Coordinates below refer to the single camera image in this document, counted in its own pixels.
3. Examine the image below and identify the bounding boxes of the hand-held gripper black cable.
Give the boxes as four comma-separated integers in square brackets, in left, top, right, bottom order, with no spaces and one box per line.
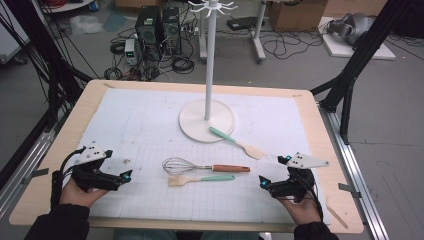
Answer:
[293,173,325,223]
[49,147,87,211]

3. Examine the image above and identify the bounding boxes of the narrow black computer tower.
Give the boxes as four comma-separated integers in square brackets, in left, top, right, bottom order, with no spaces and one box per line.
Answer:
[161,6,183,56]

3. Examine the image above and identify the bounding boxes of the person's left hand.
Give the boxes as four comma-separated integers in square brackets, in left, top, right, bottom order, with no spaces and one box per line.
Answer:
[59,176,109,208]

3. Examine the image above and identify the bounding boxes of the large black computer tower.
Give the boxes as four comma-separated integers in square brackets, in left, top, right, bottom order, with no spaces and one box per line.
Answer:
[134,6,164,61]

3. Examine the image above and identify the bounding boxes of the coiled black cable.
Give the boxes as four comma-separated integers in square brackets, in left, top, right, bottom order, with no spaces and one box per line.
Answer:
[171,56,195,75]
[103,66,124,81]

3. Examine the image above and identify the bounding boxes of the thin wooden stick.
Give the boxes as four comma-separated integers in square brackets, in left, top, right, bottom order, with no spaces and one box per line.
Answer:
[325,199,349,230]

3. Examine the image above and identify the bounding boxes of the whisk with wooden handle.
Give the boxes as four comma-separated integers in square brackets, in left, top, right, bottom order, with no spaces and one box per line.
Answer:
[162,157,252,177]

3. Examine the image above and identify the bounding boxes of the cardboard box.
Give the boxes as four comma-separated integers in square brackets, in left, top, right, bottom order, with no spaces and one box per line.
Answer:
[269,0,329,33]

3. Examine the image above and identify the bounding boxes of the grey helmet-like device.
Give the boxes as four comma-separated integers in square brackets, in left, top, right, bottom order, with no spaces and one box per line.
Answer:
[326,12,376,46]

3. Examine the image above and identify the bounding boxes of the white table leg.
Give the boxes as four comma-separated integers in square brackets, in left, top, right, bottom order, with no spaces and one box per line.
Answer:
[251,0,268,64]
[198,8,208,63]

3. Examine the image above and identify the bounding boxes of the white grid mat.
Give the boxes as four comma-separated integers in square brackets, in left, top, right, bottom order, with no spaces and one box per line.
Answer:
[54,87,332,225]

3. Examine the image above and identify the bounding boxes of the left hand-held gripper black cable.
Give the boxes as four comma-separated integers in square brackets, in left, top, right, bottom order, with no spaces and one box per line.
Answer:
[49,147,87,211]

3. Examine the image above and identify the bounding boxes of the flat black box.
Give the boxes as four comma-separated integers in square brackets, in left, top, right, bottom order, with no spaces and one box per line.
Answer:
[226,15,266,32]

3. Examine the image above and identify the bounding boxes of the right hand-held gripper black cable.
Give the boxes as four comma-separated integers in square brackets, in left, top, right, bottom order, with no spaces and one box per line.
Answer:
[293,173,325,223]

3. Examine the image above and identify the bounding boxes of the aluminium rail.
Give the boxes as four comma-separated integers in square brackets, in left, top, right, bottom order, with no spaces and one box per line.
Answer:
[318,103,391,240]
[0,129,56,218]

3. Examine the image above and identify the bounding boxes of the white cabinet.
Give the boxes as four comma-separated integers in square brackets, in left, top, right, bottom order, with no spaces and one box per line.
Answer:
[0,0,31,64]

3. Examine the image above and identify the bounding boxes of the white utensil rack stand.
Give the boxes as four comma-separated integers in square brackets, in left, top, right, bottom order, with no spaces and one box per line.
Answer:
[178,0,239,144]

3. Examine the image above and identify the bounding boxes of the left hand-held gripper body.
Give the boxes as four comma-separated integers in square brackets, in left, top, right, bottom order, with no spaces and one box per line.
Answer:
[70,141,124,193]

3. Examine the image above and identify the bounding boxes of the solid wooden spatula green handle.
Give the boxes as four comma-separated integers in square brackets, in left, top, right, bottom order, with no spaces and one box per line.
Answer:
[208,126,266,161]

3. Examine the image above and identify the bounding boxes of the white foam board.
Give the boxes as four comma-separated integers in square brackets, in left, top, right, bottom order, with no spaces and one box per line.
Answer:
[318,16,397,61]

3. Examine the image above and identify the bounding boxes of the white round table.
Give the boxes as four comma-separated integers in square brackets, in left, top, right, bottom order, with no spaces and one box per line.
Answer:
[41,0,96,14]

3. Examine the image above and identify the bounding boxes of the clear plastic sheet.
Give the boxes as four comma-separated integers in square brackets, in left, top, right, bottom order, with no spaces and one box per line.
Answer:
[69,14,104,36]

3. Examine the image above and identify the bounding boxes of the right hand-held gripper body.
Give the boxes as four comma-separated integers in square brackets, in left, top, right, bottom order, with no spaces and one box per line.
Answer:
[269,152,330,204]

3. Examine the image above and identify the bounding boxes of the grey metal clamp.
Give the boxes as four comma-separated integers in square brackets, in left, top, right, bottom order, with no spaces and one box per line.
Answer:
[31,168,50,179]
[338,182,363,198]

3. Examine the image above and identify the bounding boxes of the small white power supply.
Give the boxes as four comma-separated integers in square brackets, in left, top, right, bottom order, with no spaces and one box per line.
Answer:
[124,38,138,67]

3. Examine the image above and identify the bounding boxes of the slotted wooden spatula green handle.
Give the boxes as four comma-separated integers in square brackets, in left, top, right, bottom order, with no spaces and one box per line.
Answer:
[168,173,236,188]

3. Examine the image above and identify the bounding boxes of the black metal frame stand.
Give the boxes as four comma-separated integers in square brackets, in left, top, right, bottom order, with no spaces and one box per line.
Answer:
[309,0,414,145]
[0,0,94,188]

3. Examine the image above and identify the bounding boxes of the person's right hand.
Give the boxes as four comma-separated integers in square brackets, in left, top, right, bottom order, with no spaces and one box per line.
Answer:
[278,192,323,226]

